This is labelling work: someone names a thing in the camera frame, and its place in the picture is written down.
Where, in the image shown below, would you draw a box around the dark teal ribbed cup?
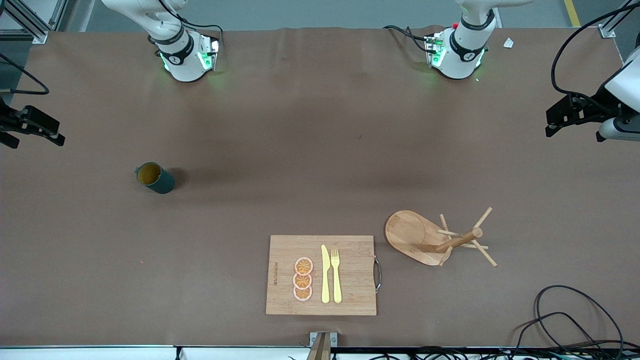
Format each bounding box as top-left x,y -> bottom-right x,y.
134,162 -> 176,195

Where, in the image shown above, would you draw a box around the wooden cup rack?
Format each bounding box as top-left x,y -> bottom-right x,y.
385,207 -> 498,268

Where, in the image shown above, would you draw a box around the bamboo cutting board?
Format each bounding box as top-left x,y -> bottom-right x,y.
265,235 -> 382,317

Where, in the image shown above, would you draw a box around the yellow plastic fork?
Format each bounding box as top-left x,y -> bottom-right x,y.
331,248 -> 343,304

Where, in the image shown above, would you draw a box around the yellow plastic knife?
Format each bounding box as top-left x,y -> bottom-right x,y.
321,244 -> 331,304

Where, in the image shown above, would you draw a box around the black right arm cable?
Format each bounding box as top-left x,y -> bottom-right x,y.
0,52 -> 50,96

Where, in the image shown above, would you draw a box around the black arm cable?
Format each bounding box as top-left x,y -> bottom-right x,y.
550,2 -> 640,101
0,52 -> 50,96

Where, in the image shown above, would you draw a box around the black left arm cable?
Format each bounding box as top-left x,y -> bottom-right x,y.
550,2 -> 640,101

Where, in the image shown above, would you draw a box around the aluminium frame profile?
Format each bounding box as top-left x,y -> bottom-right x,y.
598,0 -> 640,39
0,0 -> 68,45

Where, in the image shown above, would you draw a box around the black left base cable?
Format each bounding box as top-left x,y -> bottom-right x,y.
382,25 -> 432,53

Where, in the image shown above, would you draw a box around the black base cable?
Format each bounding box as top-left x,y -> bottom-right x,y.
159,0 -> 224,48
382,25 -> 432,53

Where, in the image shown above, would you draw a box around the black right base cable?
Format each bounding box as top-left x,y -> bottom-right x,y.
159,0 -> 224,48

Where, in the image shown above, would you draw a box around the white table edge rail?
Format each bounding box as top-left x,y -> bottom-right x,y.
0,345 -> 311,360

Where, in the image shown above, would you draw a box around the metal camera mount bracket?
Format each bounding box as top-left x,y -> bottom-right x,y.
306,331 -> 338,360

